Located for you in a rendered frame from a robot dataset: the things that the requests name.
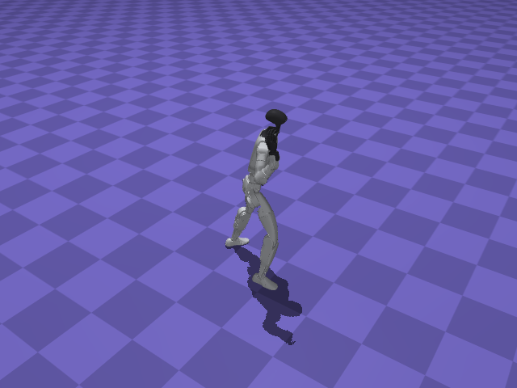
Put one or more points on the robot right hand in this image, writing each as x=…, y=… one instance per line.
x=272, y=144

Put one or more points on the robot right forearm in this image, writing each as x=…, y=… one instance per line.
x=268, y=170

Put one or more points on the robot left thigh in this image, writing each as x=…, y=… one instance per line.
x=245, y=213

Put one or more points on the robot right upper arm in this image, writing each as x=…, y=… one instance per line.
x=262, y=153

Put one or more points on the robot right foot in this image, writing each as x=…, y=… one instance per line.
x=266, y=282

